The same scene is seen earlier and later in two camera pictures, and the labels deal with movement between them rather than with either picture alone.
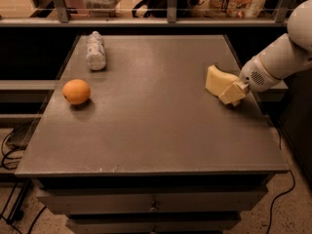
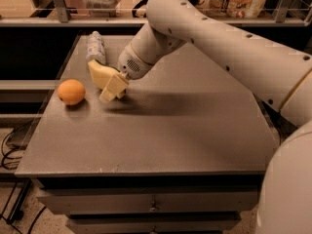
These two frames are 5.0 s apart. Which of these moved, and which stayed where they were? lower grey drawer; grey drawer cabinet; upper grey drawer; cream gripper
Moved: cream gripper
Stayed: lower grey drawer; upper grey drawer; grey drawer cabinet
